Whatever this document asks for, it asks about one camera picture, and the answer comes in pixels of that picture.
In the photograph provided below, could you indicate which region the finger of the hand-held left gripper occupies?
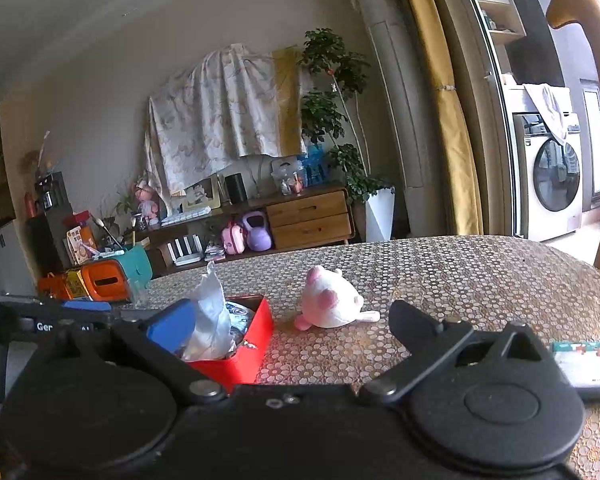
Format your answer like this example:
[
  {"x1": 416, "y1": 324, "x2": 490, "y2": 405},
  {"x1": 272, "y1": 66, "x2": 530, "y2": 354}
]
[{"x1": 62, "y1": 299, "x2": 158, "y2": 325}]

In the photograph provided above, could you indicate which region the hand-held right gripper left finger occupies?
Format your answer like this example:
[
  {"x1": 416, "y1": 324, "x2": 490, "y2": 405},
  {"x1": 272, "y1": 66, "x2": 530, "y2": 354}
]
[{"x1": 50, "y1": 299, "x2": 230, "y2": 403}]

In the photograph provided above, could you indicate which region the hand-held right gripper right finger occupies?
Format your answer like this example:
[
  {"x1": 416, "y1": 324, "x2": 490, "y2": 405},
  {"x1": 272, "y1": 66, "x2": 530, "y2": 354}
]
[{"x1": 360, "y1": 300, "x2": 561, "y2": 403}]

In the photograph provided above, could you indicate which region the red metal box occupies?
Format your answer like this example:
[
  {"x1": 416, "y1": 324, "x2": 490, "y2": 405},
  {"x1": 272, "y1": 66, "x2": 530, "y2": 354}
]
[{"x1": 185, "y1": 294, "x2": 275, "y2": 395}]

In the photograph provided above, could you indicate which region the orange tissue box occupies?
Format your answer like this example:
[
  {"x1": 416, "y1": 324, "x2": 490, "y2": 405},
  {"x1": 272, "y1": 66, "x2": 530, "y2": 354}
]
[{"x1": 37, "y1": 260, "x2": 131, "y2": 306}]

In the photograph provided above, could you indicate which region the clear drinking glass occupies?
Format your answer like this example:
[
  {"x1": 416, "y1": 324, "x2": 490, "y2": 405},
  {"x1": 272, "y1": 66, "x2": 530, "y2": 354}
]
[{"x1": 127, "y1": 280, "x2": 151, "y2": 309}]

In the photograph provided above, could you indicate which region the gold patterned tablecloth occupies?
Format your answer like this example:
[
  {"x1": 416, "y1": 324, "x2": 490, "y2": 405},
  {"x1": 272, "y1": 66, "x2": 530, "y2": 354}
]
[{"x1": 130, "y1": 234, "x2": 600, "y2": 480}]

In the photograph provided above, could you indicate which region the colourful printed snack box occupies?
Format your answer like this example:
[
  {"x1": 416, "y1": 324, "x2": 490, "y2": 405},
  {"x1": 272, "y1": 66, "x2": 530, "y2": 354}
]
[{"x1": 65, "y1": 225, "x2": 98, "y2": 263}]

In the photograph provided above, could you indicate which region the teal container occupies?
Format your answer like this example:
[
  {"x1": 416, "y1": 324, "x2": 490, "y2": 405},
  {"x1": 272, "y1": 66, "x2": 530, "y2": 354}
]
[{"x1": 97, "y1": 245, "x2": 153, "y2": 283}]

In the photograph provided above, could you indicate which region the white router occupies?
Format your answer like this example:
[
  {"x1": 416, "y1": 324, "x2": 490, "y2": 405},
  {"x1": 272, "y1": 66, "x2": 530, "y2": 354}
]
[{"x1": 166, "y1": 234, "x2": 204, "y2": 267}]

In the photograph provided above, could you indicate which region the black water dispenser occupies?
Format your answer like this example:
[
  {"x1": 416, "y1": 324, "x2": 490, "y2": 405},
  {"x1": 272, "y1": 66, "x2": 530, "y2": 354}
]
[{"x1": 25, "y1": 171, "x2": 76, "y2": 276}]

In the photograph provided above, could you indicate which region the pink and white plush toy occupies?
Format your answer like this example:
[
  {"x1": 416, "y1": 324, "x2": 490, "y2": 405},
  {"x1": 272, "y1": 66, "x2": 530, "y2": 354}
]
[{"x1": 294, "y1": 265, "x2": 381, "y2": 331}]

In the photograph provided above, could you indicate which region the pink toy case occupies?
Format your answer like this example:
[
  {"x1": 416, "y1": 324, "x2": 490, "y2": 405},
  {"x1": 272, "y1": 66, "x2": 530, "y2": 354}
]
[{"x1": 221, "y1": 222, "x2": 246, "y2": 256}]

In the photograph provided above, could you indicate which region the white keyboard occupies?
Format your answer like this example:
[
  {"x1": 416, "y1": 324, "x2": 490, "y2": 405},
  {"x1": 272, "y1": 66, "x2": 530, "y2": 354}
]
[{"x1": 160, "y1": 208, "x2": 213, "y2": 228}]

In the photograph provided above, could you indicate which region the white angular planter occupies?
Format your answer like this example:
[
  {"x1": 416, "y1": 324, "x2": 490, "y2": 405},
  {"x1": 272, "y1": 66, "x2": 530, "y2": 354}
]
[{"x1": 364, "y1": 187, "x2": 396, "y2": 242}]

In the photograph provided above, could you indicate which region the pink doll figurine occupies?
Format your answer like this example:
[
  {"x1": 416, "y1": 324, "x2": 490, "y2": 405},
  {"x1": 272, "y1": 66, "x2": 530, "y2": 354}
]
[{"x1": 134, "y1": 180, "x2": 161, "y2": 226}]

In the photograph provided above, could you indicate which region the purple kettlebell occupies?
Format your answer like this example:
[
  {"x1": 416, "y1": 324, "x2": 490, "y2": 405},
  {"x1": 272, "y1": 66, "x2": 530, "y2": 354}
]
[{"x1": 241, "y1": 211, "x2": 273, "y2": 252}]

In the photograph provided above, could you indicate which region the black speaker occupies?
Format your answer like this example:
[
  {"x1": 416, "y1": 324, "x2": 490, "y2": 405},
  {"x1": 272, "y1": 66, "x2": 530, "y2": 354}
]
[{"x1": 225, "y1": 173, "x2": 247, "y2": 206}]

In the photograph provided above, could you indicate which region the wooden media cabinet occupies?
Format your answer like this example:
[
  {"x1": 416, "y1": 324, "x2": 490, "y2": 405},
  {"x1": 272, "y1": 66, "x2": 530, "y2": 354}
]
[{"x1": 125, "y1": 185, "x2": 356, "y2": 273}]

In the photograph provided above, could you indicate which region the white washing machine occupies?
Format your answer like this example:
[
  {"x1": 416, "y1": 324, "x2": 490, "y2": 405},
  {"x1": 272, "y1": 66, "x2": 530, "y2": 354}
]
[{"x1": 502, "y1": 85, "x2": 585, "y2": 242}]

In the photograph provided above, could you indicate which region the white and teal tissue pack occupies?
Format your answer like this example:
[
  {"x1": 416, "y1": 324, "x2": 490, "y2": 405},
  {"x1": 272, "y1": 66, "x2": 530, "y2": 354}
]
[{"x1": 550, "y1": 340, "x2": 600, "y2": 402}]

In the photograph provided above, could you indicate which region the blue toy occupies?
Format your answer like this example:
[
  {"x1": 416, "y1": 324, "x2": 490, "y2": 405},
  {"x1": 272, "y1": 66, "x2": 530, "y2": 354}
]
[{"x1": 300, "y1": 146, "x2": 328, "y2": 186}]

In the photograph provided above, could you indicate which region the clear bag with figurine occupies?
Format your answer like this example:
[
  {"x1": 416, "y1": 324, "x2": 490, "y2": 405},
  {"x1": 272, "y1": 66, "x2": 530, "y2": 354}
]
[{"x1": 271, "y1": 157, "x2": 306, "y2": 196}]

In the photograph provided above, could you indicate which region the patterned white hanging cloth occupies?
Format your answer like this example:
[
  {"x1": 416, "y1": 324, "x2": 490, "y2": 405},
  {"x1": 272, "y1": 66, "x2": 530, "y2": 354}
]
[{"x1": 145, "y1": 44, "x2": 313, "y2": 211}]

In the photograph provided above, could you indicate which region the beige standing air conditioner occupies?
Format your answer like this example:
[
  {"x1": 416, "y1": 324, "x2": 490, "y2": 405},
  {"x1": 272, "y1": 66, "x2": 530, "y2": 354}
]
[{"x1": 351, "y1": 0, "x2": 443, "y2": 238}]

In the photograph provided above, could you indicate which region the yellow curtain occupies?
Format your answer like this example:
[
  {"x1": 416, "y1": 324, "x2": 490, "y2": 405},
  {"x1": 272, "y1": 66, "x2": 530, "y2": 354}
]
[{"x1": 395, "y1": 0, "x2": 485, "y2": 237}]

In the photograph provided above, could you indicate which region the green potted plant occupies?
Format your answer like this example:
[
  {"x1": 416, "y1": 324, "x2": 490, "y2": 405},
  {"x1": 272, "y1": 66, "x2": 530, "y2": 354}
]
[{"x1": 297, "y1": 28, "x2": 396, "y2": 206}]

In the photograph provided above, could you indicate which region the light purple towel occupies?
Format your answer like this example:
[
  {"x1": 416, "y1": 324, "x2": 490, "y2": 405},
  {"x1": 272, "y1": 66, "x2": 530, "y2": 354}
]
[{"x1": 524, "y1": 82, "x2": 573, "y2": 147}]

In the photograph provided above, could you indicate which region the yellow giraffe statue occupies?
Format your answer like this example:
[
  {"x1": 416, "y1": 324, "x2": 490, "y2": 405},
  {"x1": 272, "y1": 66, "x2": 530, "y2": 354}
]
[{"x1": 545, "y1": 0, "x2": 600, "y2": 286}]

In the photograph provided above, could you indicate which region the white photo frame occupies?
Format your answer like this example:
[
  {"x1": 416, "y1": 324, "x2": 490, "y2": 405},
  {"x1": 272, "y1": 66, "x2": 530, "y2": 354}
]
[{"x1": 181, "y1": 176, "x2": 221, "y2": 211}]

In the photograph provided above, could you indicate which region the wooden wall cabinet shelf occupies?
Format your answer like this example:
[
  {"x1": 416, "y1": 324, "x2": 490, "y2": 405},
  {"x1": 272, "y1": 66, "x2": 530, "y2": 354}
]
[{"x1": 472, "y1": 0, "x2": 528, "y2": 46}]

